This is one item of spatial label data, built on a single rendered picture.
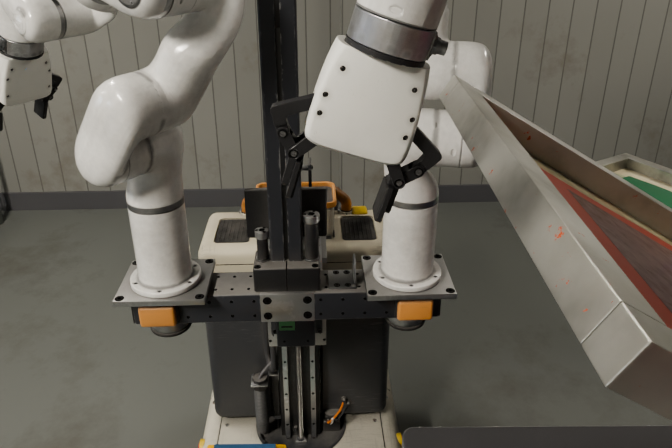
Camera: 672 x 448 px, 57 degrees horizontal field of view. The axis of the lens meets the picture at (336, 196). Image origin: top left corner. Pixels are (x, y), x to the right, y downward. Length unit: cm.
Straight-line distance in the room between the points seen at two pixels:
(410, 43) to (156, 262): 69
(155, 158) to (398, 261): 44
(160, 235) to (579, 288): 77
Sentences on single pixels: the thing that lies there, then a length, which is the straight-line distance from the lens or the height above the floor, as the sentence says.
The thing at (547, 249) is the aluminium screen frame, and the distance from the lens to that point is 48.
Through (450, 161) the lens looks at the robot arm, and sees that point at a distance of 101.
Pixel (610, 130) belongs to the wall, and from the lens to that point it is 426.
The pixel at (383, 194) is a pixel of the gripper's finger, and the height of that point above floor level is 150.
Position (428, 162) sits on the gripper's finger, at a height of 153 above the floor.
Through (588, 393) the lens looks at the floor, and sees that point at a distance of 276.
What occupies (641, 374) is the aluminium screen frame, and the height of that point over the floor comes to 152.
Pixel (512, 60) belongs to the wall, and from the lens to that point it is 389.
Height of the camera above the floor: 175
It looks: 25 degrees down
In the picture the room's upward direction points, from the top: straight up
